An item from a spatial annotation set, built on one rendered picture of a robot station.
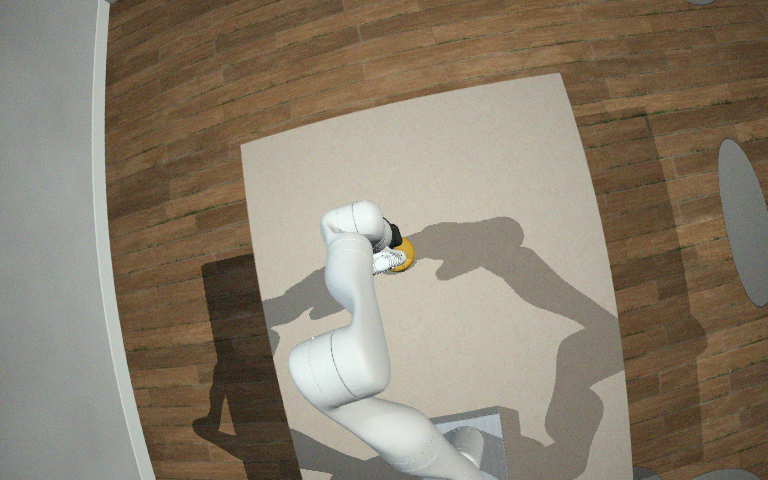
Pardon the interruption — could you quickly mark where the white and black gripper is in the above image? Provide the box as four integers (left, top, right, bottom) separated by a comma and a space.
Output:
373, 217, 407, 276

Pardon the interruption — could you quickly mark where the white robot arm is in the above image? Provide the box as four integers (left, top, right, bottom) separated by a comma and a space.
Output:
288, 200, 484, 480

